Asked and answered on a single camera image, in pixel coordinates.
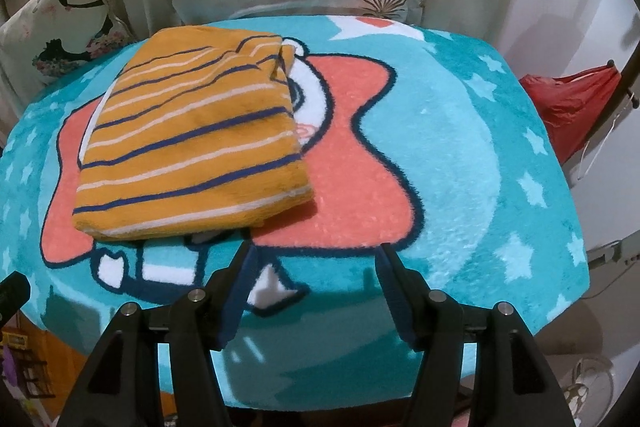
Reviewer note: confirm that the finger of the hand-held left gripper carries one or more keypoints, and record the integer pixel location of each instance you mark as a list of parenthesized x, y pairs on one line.
[(12, 297)]

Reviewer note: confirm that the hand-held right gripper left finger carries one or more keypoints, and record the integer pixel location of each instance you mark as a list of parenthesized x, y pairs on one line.
[(236, 302)]

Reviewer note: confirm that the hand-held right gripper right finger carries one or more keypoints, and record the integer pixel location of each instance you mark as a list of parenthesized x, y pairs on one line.
[(396, 302)]

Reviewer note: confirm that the orange striped shirt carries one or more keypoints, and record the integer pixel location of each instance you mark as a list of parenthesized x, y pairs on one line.
[(190, 147)]

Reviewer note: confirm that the teal printed blanket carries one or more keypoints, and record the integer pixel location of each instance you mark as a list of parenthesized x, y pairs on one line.
[(475, 187)]

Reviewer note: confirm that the patterned cushion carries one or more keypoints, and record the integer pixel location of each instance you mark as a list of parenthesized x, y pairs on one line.
[(590, 387)]

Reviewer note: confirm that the red plastic bag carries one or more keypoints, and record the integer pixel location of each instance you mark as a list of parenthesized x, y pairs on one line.
[(570, 107)]

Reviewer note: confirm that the cream figure print cushion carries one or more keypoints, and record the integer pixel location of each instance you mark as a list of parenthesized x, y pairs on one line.
[(55, 27)]

